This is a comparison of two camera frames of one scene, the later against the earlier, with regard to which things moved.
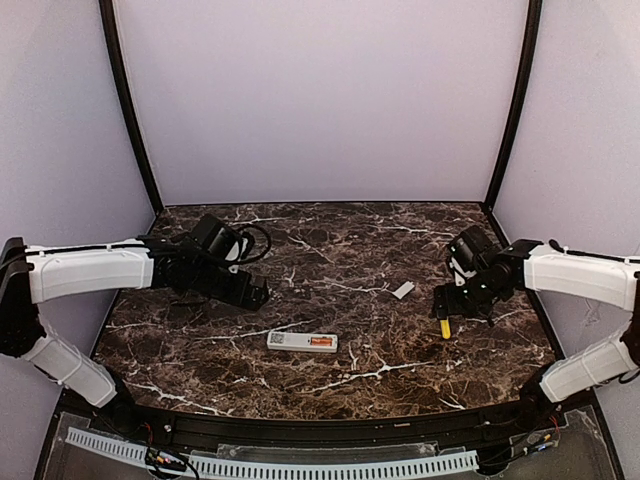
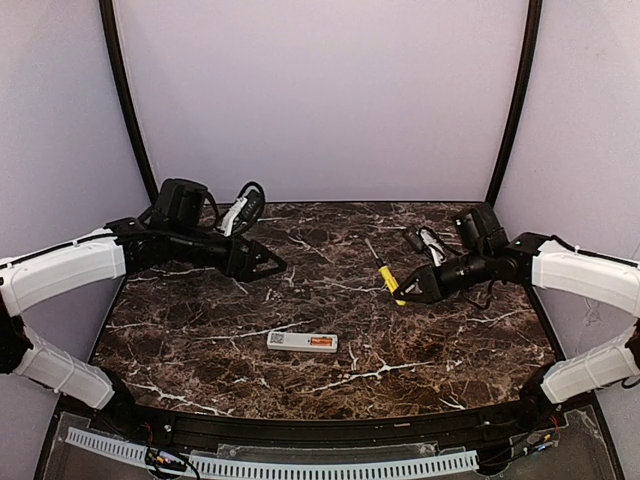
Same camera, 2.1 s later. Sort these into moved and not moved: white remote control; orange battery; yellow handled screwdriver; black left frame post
Moved: yellow handled screwdriver
Not moved: white remote control; orange battery; black left frame post
